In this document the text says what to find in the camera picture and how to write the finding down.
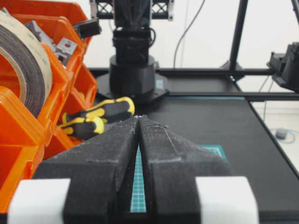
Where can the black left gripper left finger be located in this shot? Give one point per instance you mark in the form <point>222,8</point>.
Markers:
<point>101,171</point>

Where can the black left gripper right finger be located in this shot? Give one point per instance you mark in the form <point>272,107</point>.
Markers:
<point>170,165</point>

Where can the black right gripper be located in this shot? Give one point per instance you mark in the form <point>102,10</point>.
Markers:
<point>286,67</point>

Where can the black foam tape roll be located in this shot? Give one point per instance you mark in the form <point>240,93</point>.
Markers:
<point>24,64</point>

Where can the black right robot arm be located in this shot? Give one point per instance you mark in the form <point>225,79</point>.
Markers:
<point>263,188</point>

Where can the orange container rack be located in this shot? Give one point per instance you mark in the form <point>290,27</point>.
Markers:
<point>26,140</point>

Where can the grey aluminium corner brackets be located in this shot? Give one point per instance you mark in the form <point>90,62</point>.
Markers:
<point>63,50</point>

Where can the black aluminium extrusion profiles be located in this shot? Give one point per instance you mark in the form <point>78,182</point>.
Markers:
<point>87,28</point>

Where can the yellow black screwdriver handle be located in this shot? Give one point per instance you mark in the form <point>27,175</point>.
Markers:
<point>109,110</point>

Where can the black frame stand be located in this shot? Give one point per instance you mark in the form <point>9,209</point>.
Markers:
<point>236,67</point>

